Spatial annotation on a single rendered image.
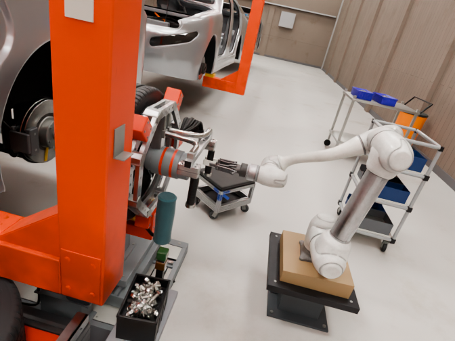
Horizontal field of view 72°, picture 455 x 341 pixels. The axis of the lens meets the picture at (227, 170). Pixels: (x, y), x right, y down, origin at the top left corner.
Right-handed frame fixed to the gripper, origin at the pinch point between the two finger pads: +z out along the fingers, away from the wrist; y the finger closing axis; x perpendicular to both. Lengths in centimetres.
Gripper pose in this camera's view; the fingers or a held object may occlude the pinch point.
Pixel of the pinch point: (210, 162)
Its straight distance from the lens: 166.2
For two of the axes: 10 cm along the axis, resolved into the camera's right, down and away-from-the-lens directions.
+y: 1.7, -4.0, 9.0
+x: 1.9, -8.9, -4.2
